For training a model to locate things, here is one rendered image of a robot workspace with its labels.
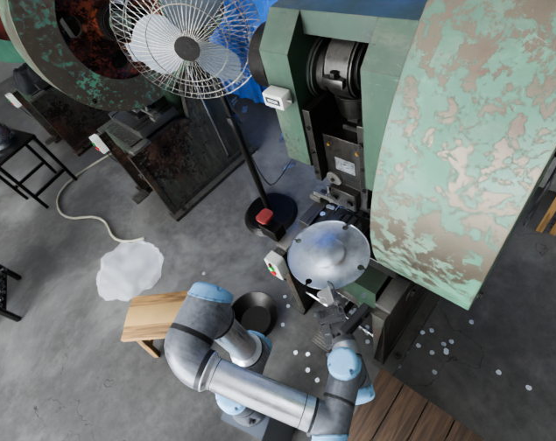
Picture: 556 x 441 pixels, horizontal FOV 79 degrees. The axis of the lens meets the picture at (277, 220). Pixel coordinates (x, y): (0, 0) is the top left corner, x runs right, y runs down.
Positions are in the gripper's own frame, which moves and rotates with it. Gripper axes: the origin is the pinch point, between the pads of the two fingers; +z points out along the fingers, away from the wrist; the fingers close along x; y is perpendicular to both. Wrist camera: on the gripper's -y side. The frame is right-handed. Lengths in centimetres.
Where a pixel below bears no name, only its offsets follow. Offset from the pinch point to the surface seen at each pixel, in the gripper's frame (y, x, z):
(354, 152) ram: -17.0, -35.0, 18.3
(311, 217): -1.4, 6.7, 37.5
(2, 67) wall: 381, 20, 556
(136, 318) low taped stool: 100, 44, 40
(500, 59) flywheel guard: -21, -77, -27
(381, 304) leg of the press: -15.2, 16.4, -3.5
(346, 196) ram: -13.3, -17.3, 19.6
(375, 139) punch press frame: -19, -46, 7
